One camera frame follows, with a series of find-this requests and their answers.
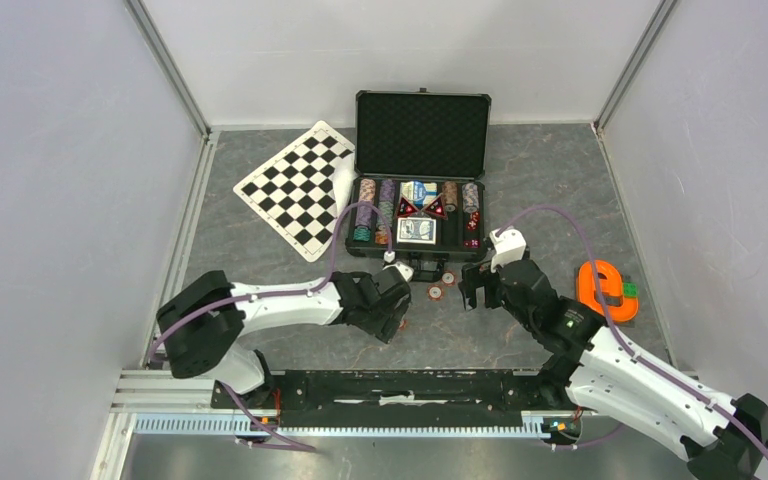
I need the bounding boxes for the purple poker chip stack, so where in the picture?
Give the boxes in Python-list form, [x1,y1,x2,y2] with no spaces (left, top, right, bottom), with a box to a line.
[355,179,396,229]

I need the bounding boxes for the green white chip stack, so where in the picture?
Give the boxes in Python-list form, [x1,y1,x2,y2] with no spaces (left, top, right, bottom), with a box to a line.
[376,200,394,230]

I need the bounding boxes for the orange poker chip stack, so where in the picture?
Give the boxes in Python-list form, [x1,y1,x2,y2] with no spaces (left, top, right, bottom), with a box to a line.
[358,178,377,203]

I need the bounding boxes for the black white checkerboard mat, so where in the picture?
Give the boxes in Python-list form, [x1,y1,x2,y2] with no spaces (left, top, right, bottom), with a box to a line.
[233,121,355,262]

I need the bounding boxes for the blue backed card deck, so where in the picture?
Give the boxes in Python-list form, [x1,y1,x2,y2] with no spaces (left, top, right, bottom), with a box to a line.
[396,217,437,245]

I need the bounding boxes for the pink grey chip stack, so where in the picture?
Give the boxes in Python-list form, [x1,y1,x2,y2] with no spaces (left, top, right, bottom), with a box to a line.
[462,182,480,214]

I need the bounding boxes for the all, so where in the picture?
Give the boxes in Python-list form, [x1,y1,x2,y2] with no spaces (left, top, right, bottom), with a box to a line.
[395,196,420,218]
[421,195,448,220]

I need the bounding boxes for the teal poker chip stack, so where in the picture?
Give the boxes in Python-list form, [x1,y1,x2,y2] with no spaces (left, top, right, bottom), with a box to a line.
[352,225,373,242]

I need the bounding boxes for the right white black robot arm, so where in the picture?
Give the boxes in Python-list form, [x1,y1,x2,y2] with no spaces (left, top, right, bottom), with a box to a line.
[458,259,768,479]

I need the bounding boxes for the red dice group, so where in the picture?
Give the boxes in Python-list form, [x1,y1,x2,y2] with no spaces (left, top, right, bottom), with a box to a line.
[464,210,481,249]

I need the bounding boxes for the black poker set case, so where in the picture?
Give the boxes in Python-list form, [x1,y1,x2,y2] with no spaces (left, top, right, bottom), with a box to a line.
[345,89,492,283]

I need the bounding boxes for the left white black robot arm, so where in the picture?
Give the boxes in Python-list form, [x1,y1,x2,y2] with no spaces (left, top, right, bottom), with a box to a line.
[156,262,413,408]

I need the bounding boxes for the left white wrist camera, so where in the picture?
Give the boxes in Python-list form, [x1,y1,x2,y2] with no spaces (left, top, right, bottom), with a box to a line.
[383,251,414,282]

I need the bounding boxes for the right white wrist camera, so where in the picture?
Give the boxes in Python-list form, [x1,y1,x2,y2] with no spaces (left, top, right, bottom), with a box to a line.
[489,227,527,273]

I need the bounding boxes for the blue boxed card deck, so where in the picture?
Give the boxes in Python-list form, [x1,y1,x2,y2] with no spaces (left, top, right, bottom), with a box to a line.
[400,180,439,208]

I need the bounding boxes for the brown poker chip stack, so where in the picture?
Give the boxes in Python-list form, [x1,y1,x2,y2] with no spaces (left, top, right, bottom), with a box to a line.
[442,181,458,213]

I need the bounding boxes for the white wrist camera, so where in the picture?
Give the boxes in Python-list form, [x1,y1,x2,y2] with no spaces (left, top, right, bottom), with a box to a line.
[383,251,414,282]
[489,227,527,273]

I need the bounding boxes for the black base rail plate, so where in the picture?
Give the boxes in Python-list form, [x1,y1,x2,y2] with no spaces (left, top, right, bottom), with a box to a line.
[244,369,577,428]

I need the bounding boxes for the red five poker chip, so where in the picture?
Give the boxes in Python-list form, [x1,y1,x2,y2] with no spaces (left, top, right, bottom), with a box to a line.
[427,284,445,301]
[440,271,457,286]

